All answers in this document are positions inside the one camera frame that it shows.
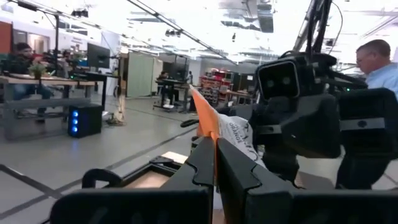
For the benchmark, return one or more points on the black overhead rig mast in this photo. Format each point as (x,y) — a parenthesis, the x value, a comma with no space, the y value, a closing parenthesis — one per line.
(317,28)

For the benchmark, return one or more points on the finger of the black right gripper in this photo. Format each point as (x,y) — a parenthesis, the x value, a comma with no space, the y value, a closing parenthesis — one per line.
(281,165)

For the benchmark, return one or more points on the black computer tower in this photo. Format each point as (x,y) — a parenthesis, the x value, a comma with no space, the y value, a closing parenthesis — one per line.
(90,121)

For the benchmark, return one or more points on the orange wall panel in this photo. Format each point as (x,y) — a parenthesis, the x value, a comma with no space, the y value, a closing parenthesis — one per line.
(5,37)

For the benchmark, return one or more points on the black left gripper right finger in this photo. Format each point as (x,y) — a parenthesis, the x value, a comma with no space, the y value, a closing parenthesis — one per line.
(264,205)

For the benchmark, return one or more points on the black frame hook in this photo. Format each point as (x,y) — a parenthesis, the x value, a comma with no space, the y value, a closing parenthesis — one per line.
(93,174)

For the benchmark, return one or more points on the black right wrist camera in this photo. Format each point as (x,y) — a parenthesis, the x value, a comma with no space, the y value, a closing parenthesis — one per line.
(276,81)

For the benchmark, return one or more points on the white orange Tazo tea packet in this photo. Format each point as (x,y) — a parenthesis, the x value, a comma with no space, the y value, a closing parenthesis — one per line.
(233,133)

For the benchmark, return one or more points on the wooden office desk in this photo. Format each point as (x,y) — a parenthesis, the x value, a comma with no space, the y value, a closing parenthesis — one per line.
(46,81)

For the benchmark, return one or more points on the black standing desk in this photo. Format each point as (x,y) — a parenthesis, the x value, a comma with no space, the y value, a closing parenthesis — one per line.
(171,82)

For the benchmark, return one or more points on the small potted plant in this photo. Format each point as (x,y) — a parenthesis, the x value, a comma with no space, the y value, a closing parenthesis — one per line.
(37,70)

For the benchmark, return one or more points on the person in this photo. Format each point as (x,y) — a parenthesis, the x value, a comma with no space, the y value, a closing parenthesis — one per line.
(382,77)
(21,62)
(163,75)

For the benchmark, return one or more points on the pale green partition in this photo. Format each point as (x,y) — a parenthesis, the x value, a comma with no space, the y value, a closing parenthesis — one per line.
(140,74)

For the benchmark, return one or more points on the red storage shelves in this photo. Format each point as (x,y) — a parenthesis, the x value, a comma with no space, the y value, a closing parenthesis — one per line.
(214,84)

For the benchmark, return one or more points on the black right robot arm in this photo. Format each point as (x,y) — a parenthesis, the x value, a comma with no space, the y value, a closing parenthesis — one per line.
(342,81)

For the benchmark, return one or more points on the black metal table frame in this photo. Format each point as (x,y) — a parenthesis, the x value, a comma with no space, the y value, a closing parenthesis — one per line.
(161,160)

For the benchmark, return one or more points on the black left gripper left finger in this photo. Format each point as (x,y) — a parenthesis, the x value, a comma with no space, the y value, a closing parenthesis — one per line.
(186,202)

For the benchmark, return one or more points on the black computer monitor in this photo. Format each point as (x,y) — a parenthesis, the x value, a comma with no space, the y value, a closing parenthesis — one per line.
(98,56)

